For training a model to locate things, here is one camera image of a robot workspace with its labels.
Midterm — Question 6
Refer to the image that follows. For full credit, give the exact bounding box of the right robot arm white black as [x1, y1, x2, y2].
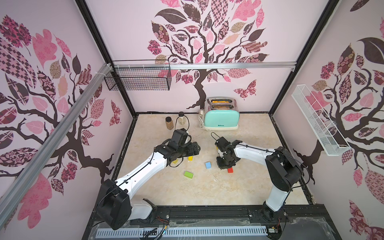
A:
[215, 137, 303, 216]

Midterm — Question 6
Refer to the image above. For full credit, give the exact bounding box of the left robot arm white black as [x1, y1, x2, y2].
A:
[94, 129, 201, 230]

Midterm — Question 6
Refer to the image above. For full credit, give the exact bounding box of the green block centre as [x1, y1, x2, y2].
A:
[184, 171, 194, 179]

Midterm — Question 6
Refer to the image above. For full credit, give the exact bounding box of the brown spice jar black lid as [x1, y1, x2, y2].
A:
[165, 117, 174, 130]

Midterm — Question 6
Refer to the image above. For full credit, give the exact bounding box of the beige spice jar black lid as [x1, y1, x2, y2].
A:
[178, 112, 187, 125]

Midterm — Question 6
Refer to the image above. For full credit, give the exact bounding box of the mint green toaster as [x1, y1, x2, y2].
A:
[203, 97, 240, 131]

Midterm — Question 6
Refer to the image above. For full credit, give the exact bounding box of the white toaster power cable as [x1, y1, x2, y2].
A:
[197, 109, 208, 130]

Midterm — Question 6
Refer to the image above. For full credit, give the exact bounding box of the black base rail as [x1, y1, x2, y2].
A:
[122, 205, 331, 225]

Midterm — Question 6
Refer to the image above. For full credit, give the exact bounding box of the aluminium rail back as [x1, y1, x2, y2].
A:
[115, 62, 297, 70]

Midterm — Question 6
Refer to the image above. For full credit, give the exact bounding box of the aluminium rail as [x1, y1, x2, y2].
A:
[115, 62, 297, 70]
[1, 63, 112, 228]

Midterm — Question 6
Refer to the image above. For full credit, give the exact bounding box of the white cable duct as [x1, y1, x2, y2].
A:
[95, 226, 268, 240]

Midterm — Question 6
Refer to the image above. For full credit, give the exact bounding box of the black wire basket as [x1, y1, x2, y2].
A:
[104, 59, 172, 91]

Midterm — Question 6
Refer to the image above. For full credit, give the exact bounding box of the white wire shelf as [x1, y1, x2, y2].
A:
[292, 85, 352, 156]

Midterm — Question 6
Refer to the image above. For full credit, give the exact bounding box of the aluminium rail left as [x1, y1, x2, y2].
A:
[1, 63, 112, 228]

